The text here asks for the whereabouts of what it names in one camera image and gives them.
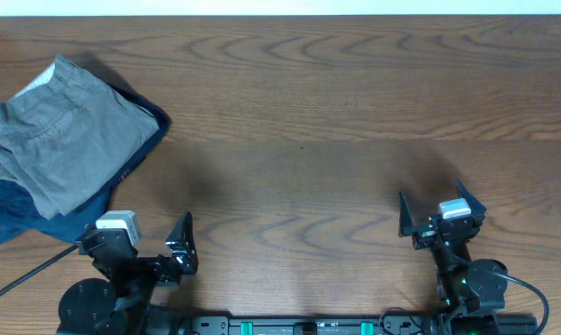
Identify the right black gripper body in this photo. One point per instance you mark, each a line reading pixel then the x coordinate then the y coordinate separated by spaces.
pixel 425 237

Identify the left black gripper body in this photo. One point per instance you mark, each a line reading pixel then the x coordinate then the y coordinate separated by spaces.
pixel 152 270

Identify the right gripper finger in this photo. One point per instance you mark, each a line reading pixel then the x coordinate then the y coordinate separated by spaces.
pixel 476 207
pixel 406 226

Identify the grey shorts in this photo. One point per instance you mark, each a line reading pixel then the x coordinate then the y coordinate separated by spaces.
pixel 66 134

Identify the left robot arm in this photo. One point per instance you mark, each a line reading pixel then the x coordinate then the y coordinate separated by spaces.
pixel 120 301

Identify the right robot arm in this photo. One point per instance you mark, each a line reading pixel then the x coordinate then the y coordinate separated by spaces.
pixel 472 290

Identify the folded navy blue shorts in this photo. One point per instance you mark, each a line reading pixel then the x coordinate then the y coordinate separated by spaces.
pixel 18 213

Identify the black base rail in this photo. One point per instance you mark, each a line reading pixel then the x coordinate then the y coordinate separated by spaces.
pixel 395 321

